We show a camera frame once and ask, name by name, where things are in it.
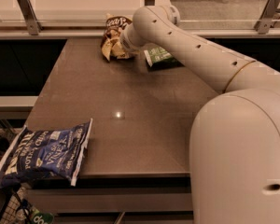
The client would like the green package in basket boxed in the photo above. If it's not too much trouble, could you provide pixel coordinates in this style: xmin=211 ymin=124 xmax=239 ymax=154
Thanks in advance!
xmin=30 ymin=208 xmax=54 ymax=224

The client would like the blue chip bag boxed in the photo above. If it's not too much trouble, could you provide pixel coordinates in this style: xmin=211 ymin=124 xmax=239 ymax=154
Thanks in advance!
xmin=0 ymin=119 xmax=92 ymax=189

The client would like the left metal railing bracket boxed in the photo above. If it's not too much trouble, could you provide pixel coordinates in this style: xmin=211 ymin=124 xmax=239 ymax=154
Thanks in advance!
xmin=17 ymin=0 xmax=42 ymax=35

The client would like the right metal railing bracket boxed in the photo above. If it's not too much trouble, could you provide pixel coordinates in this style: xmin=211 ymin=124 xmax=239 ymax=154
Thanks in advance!
xmin=254 ymin=0 xmax=280 ymax=35

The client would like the brown chip bag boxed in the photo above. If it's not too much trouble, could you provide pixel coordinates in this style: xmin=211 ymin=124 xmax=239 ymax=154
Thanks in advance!
xmin=100 ymin=13 xmax=135 ymax=61

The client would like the green chip bag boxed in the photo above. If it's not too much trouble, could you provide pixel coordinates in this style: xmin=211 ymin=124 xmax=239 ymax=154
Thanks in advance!
xmin=144 ymin=47 xmax=179 ymax=67

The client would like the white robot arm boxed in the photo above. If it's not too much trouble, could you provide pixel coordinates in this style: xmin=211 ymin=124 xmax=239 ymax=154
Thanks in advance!
xmin=120 ymin=6 xmax=280 ymax=224

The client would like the grey drawer cabinet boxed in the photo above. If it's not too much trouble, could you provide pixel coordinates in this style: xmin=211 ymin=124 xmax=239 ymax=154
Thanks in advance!
xmin=25 ymin=175 xmax=194 ymax=223

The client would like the wire basket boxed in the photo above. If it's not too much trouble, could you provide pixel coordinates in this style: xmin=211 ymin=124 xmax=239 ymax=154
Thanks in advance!
xmin=0 ymin=190 xmax=21 ymax=224

